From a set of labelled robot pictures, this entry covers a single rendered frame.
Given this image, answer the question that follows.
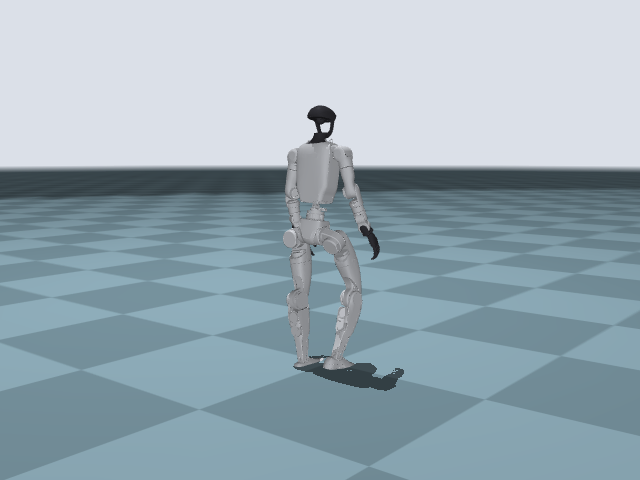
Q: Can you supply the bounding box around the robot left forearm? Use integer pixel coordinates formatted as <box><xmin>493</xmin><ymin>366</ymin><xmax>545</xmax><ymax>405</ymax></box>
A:
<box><xmin>285</xmin><ymin>196</ymin><xmax>302</xmax><ymax>228</ymax></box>

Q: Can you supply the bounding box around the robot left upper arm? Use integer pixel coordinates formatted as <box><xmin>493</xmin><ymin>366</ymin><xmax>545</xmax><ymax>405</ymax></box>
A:
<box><xmin>285</xmin><ymin>148</ymin><xmax>300</xmax><ymax>200</ymax></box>

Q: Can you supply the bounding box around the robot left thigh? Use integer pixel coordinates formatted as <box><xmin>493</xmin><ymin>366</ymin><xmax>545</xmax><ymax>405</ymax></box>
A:
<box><xmin>283</xmin><ymin>227</ymin><xmax>312</xmax><ymax>310</ymax></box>

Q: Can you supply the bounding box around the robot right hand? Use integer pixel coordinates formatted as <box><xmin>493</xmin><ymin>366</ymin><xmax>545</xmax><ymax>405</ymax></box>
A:
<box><xmin>360</xmin><ymin>225</ymin><xmax>380</xmax><ymax>260</ymax></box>

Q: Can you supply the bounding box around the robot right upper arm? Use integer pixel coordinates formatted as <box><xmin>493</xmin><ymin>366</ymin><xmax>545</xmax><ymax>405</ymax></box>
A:
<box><xmin>331</xmin><ymin>145</ymin><xmax>356</xmax><ymax>199</ymax></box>

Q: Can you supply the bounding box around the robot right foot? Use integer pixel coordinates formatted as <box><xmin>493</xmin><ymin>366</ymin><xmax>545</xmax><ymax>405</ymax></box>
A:
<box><xmin>323</xmin><ymin>354</ymin><xmax>354</xmax><ymax>370</ymax></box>

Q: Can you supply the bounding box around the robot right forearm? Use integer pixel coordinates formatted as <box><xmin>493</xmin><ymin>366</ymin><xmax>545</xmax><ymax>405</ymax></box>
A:
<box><xmin>349</xmin><ymin>184</ymin><xmax>371</xmax><ymax>233</ymax></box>

